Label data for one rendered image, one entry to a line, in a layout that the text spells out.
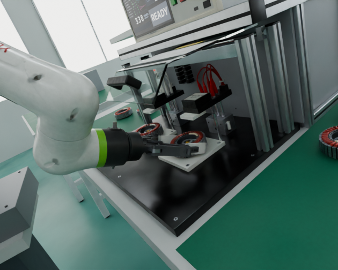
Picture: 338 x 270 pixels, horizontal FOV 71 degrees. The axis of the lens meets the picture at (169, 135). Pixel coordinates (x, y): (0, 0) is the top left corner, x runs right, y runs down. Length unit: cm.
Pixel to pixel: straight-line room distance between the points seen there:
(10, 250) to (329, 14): 109
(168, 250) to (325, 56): 68
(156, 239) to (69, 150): 25
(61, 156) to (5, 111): 479
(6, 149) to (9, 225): 457
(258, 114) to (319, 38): 31
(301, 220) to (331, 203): 7
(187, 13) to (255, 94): 30
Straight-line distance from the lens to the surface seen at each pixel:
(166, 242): 52
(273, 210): 51
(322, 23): 83
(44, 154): 52
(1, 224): 83
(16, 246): 83
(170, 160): 70
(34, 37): 538
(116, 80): 52
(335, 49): 90
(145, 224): 57
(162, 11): 80
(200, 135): 69
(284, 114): 69
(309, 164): 62
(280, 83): 66
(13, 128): 531
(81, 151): 52
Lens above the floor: 111
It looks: 22 degrees down
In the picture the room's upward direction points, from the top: 20 degrees counter-clockwise
